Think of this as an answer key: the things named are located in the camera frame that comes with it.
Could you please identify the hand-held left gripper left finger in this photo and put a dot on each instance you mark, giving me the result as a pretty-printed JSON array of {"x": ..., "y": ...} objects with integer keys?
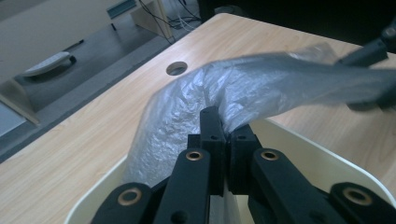
[{"x": 213, "y": 146}]

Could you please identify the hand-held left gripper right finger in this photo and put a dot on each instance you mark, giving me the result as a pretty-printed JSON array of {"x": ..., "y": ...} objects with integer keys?
[{"x": 241, "y": 155}]

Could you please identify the grey plastic bag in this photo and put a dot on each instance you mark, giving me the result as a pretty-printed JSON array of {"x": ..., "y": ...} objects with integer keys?
[{"x": 193, "y": 102}]

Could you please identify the white square bin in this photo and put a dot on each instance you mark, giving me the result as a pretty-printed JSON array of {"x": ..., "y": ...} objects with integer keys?
[{"x": 311, "y": 168}]

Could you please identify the black curtain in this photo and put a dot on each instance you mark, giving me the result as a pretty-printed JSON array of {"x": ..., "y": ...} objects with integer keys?
[{"x": 311, "y": 18}]

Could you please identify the grey rectangular desk fitting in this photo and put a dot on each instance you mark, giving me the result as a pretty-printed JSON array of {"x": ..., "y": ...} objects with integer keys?
[{"x": 121, "y": 8}]

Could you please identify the white cabinet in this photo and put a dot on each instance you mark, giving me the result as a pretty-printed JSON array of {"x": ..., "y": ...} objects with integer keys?
[{"x": 9, "y": 119}]

